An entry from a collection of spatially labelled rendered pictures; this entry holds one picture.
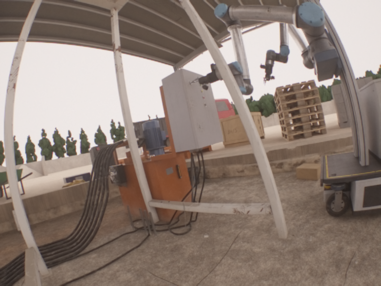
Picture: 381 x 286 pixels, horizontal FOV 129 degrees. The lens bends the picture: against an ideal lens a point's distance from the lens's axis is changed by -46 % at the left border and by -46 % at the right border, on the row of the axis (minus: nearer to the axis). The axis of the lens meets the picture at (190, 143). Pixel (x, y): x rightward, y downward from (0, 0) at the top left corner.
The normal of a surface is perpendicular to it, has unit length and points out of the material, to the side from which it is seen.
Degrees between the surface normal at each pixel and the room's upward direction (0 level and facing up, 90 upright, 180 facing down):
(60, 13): 172
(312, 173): 90
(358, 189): 90
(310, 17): 93
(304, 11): 93
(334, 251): 0
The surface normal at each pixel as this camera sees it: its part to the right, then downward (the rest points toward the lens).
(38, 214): 0.78, -0.16
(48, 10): 0.31, 0.95
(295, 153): -0.61, 0.13
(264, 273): -0.21, -0.98
